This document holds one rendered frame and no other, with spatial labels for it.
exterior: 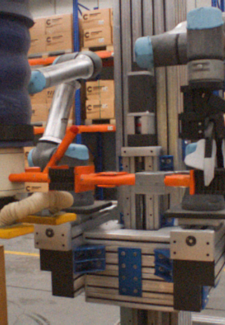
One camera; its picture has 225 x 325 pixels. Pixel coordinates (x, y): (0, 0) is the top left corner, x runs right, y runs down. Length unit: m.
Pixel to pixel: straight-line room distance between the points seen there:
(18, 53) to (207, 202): 0.77
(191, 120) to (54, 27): 8.66
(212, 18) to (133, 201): 0.94
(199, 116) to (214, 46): 0.14
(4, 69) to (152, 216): 0.82
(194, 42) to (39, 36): 8.77
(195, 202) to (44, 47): 8.22
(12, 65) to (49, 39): 8.36
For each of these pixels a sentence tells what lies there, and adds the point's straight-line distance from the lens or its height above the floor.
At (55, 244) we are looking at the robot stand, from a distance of 1.61.
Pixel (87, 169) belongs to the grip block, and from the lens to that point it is 1.09.
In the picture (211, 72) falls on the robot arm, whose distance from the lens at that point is 0.95.
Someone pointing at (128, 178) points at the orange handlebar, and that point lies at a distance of 1.00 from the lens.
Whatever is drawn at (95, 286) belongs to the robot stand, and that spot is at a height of 0.74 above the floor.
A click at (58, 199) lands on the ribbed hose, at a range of 1.16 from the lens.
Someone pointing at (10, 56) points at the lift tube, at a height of 1.49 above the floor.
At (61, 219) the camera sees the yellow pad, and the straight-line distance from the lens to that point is 1.23.
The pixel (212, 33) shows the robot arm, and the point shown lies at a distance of 0.96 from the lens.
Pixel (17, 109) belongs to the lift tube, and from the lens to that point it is 1.18.
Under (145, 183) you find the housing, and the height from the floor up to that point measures 1.18.
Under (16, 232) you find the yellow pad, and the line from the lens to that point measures 1.08.
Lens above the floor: 1.27
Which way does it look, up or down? 3 degrees down
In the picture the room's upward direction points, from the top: 1 degrees counter-clockwise
